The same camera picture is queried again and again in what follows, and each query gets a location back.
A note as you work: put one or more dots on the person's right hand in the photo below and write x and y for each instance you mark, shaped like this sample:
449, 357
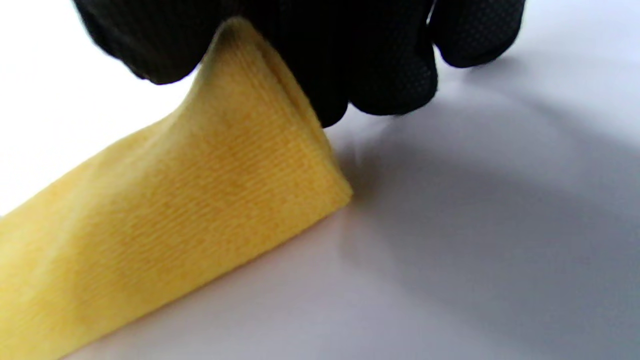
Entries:
340, 45

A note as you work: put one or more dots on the yellow square towel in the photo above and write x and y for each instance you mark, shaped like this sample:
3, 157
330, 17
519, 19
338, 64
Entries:
175, 215

